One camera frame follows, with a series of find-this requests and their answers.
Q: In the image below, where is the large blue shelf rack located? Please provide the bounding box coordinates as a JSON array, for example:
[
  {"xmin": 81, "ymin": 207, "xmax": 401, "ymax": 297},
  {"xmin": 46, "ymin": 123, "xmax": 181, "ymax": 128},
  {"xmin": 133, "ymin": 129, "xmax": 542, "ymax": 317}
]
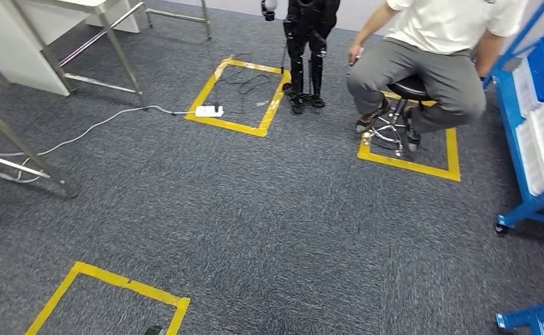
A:
[{"xmin": 495, "ymin": 298, "xmax": 544, "ymax": 335}]

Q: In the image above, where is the yellow floor tape square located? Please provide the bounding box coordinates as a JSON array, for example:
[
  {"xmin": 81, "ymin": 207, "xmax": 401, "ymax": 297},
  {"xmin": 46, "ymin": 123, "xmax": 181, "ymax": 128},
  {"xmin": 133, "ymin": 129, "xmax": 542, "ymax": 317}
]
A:
[
  {"xmin": 356, "ymin": 90, "xmax": 462, "ymax": 183},
  {"xmin": 184, "ymin": 56, "xmax": 292, "ymax": 139},
  {"xmin": 24, "ymin": 261, "xmax": 192, "ymax": 335}
]

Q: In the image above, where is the white power strip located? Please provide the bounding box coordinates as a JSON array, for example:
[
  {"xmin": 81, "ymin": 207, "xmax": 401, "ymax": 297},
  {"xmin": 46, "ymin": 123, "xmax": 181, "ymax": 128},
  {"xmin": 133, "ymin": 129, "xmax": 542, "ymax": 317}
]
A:
[{"xmin": 195, "ymin": 105, "xmax": 225, "ymax": 119}]

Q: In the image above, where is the black small humanoid robot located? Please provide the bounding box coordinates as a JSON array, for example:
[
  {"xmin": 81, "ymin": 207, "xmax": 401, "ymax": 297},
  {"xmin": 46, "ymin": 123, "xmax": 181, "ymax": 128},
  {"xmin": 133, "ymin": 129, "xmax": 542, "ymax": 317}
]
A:
[{"xmin": 260, "ymin": 0, "xmax": 342, "ymax": 116}]

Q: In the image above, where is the black stool chrome base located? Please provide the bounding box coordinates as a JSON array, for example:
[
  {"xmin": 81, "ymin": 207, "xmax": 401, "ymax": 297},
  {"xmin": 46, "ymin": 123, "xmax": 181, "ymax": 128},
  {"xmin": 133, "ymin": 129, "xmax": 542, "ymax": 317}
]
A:
[{"xmin": 362, "ymin": 73, "xmax": 435, "ymax": 158}]

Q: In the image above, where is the person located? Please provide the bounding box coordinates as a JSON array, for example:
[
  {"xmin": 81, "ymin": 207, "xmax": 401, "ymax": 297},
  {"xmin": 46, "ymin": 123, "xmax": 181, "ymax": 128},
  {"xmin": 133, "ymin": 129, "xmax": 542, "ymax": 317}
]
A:
[{"xmin": 345, "ymin": 0, "xmax": 529, "ymax": 154}]

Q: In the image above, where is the white desk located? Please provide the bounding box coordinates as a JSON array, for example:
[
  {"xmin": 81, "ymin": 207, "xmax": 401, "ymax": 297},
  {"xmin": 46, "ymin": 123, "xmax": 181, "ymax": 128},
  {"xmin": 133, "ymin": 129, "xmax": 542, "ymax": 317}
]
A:
[{"xmin": 0, "ymin": 0, "xmax": 142, "ymax": 97}]

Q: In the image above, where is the black floor cable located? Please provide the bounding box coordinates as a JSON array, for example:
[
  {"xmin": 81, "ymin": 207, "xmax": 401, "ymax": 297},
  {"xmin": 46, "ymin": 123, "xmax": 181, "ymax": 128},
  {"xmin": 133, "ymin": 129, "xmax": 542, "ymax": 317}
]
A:
[{"xmin": 214, "ymin": 53, "xmax": 274, "ymax": 114}]

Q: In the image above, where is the white floor cable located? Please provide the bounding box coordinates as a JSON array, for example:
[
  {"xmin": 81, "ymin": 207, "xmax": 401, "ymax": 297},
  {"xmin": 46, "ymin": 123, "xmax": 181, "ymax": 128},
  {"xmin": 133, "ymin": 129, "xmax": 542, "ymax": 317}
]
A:
[{"xmin": 0, "ymin": 105, "xmax": 197, "ymax": 256}]

